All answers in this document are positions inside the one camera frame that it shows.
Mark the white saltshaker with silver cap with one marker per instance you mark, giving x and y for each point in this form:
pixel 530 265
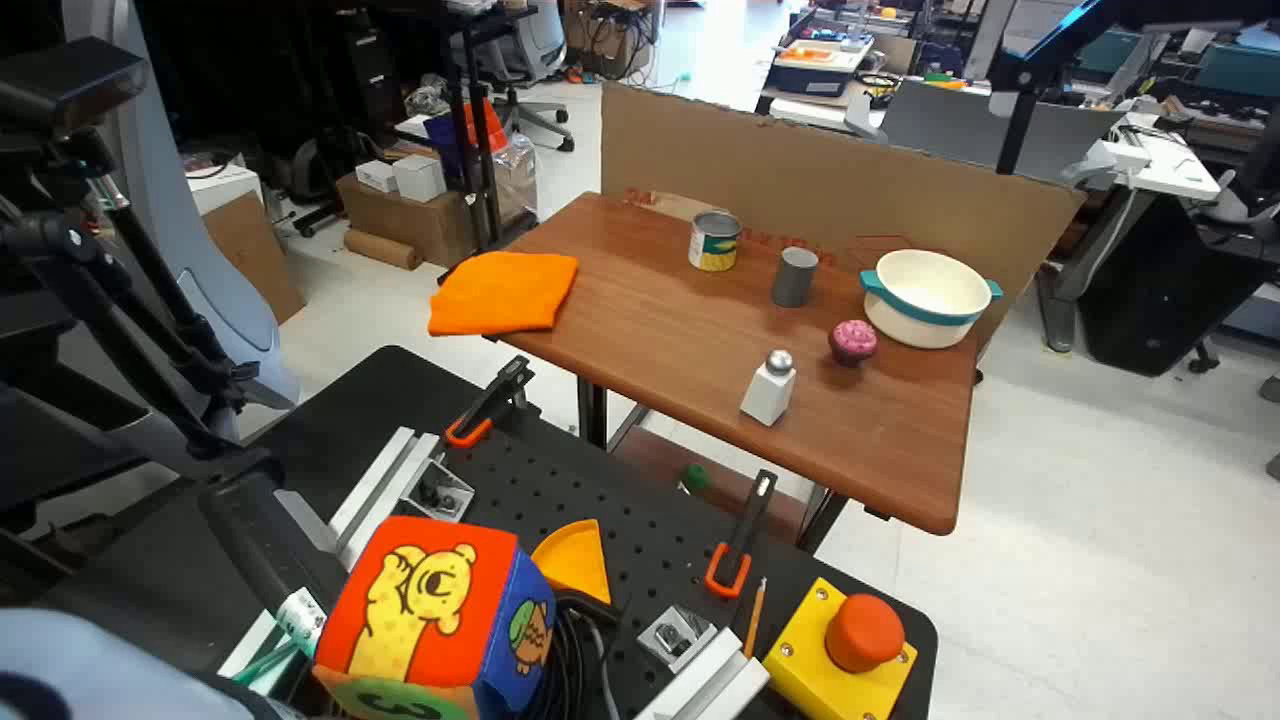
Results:
pixel 768 390

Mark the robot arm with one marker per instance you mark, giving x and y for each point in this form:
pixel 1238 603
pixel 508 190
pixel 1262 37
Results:
pixel 1021 78

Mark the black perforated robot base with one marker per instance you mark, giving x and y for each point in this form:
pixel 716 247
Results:
pixel 169 589

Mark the white bowl with teal rim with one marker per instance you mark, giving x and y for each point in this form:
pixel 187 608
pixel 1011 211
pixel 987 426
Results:
pixel 926 299

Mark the brown wooden table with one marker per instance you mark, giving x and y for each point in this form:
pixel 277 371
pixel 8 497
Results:
pixel 641 322

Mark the left orange black clamp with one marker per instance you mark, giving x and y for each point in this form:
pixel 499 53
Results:
pixel 506 390

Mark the orange black clamp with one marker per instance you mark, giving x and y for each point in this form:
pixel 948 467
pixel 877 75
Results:
pixel 729 563
pixel 506 390

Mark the yellow labelled tin can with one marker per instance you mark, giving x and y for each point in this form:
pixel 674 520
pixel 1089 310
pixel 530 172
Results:
pixel 715 241

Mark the orange folded cloth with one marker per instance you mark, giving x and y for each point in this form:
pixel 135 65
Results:
pixel 503 293

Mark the grey cylindrical cup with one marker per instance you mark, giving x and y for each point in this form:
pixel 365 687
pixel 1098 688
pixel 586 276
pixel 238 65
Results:
pixel 793 276

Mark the yellow orange wedge piece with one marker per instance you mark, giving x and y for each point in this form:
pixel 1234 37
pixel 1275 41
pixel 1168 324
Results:
pixel 574 563

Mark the right orange black clamp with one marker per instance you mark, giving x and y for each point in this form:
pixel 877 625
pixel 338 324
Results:
pixel 729 563

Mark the pencil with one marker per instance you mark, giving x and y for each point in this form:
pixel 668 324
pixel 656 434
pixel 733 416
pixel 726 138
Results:
pixel 755 618

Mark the cardboard box on floor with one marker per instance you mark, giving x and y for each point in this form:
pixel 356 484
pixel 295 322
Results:
pixel 407 233

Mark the brown cardboard backboard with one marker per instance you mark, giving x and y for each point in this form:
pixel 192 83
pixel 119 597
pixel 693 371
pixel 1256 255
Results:
pixel 828 190

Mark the colourful plush Pooh cube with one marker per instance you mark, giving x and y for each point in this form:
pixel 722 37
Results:
pixel 439 622

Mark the yellow box with red button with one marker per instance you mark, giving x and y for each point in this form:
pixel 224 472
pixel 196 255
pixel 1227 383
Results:
pixel 841 657

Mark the aluminium rail left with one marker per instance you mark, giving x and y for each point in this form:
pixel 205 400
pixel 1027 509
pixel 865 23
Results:
pixel 377 490

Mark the aluminium rail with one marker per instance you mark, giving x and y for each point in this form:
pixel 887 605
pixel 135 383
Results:
pixel 715 687
pixel 377 490

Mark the aluminium rail right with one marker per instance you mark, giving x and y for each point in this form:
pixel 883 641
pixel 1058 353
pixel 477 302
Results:
pixel 715 687

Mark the black camera tripod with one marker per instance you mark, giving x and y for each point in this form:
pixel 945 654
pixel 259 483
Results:
pixel 106 363

